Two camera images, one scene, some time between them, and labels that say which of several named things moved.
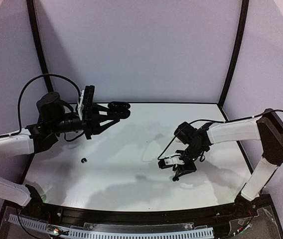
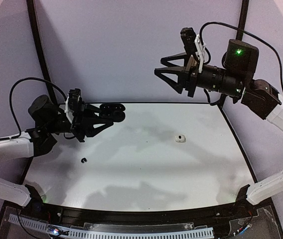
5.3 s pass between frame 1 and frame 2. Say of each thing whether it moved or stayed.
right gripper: moved
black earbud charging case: moved
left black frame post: stayed
